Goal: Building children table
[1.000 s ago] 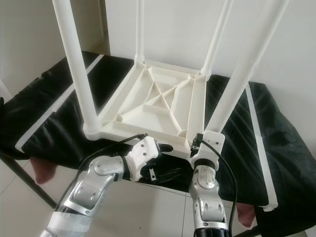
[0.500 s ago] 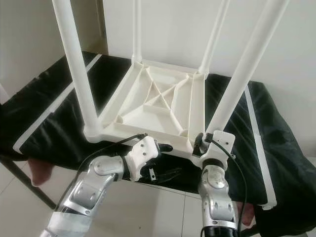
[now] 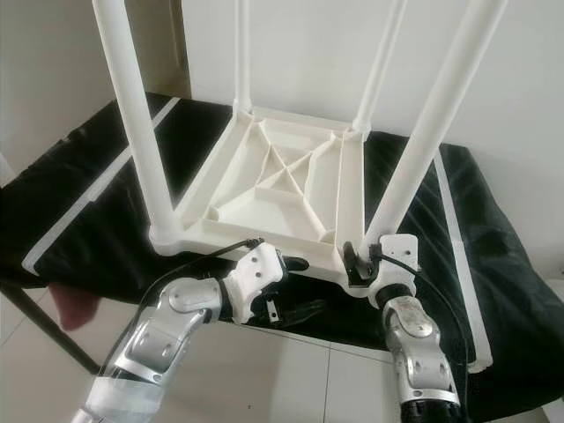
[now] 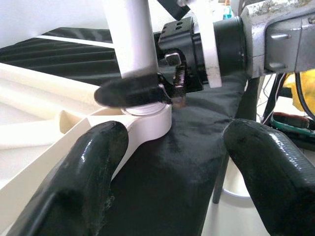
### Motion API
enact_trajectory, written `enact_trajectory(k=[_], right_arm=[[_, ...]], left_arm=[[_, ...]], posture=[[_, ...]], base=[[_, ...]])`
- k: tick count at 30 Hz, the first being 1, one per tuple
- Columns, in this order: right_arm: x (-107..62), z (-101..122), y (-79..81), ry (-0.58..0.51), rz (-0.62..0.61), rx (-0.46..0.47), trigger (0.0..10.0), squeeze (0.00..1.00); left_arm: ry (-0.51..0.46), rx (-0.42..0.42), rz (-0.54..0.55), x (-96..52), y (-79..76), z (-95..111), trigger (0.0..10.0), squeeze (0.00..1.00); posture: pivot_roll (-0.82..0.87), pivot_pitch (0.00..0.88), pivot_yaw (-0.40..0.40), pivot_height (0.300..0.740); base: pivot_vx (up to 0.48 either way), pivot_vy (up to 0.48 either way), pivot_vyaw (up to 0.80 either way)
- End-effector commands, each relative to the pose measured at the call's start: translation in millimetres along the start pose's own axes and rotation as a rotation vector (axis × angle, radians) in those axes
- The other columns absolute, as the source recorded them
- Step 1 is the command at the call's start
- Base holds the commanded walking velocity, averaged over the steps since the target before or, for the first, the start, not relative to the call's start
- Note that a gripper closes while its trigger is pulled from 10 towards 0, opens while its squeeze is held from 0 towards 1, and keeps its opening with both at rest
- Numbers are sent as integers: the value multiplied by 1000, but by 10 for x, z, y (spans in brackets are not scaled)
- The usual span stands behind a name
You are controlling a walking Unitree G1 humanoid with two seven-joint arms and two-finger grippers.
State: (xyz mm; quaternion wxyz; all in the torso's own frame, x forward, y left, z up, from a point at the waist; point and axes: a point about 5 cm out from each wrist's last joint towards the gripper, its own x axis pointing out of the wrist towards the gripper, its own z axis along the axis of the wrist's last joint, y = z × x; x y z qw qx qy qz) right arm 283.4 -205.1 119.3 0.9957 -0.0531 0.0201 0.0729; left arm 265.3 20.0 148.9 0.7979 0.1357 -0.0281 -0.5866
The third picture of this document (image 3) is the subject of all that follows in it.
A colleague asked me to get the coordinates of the black table cloth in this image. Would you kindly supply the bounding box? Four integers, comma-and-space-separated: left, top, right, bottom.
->
0, 91, 564, 419

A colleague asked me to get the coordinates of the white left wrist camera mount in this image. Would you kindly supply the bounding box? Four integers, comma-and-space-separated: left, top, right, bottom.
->
223, 242, 287, 325

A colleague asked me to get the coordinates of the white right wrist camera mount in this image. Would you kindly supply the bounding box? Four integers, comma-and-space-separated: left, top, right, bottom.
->
366, 234, 418, 305

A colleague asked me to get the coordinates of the white plastic table leg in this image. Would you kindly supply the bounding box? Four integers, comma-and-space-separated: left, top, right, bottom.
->
91, 0, 188, 256
364, 0, 512, 252
231, 0, 254, 114
351, 0, 408, 136

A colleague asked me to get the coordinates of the pink cloth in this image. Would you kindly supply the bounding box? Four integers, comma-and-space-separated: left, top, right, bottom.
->
51, 282, 96, 334

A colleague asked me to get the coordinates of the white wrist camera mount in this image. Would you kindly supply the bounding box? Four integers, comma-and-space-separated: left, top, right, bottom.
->
366, 234, 418, 305
223, 242, 287, 325

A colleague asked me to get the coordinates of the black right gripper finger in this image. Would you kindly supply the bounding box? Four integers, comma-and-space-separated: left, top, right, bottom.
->
342, 242, 369, 285

